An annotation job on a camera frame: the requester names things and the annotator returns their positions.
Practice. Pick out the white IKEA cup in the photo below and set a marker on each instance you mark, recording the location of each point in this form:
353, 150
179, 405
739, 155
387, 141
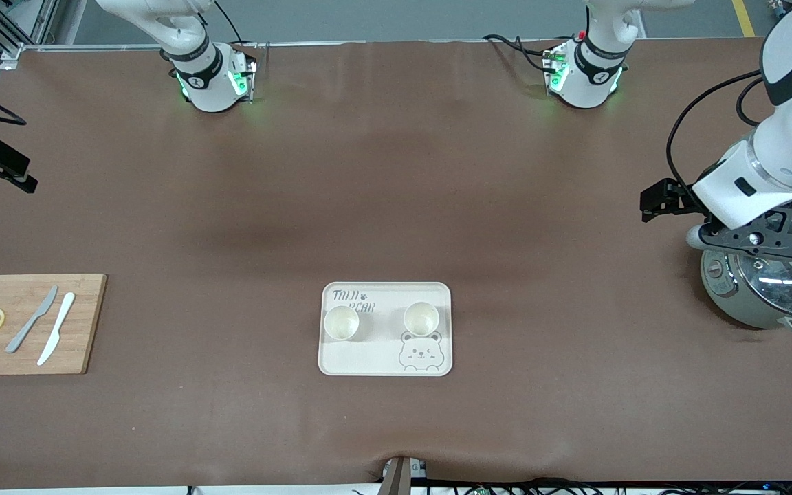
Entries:
421, 319
341, 323

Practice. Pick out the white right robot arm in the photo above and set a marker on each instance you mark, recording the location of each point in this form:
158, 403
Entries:
207, 79

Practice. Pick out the white plastic knife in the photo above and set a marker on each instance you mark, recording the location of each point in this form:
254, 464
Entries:
57, 328

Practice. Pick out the beige bear print tray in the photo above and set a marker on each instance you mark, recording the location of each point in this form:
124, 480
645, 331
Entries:
382, 357

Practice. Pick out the wooden cutting board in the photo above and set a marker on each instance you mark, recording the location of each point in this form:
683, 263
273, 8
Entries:
86, 323

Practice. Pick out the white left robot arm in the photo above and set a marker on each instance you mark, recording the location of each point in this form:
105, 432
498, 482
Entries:
791, 148

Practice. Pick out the grey cooking pot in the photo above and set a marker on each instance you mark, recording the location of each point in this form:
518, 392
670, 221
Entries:
726, 289

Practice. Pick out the glass pot lid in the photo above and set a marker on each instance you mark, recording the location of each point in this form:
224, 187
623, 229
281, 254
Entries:
781, 289

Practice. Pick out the aluminium frame with black struts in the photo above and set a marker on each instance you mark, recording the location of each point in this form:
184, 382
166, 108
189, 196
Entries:
18, 27

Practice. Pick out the brown table mat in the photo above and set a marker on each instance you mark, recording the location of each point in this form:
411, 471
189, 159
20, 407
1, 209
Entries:
396, 172

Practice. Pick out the grey plastic knife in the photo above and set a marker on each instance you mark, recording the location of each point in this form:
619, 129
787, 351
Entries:
30, 322

